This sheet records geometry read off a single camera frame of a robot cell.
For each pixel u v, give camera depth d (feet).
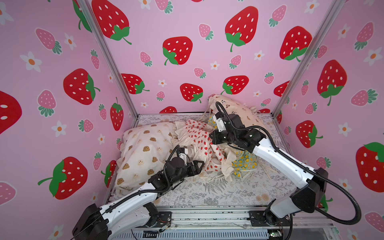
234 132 1.82
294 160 1.47
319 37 2.56
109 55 2.78
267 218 2.17
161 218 2.43
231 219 2.49
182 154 2.33
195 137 2.80
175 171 1.91
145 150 2.81
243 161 2.88
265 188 2.77
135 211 1.93
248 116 2.99
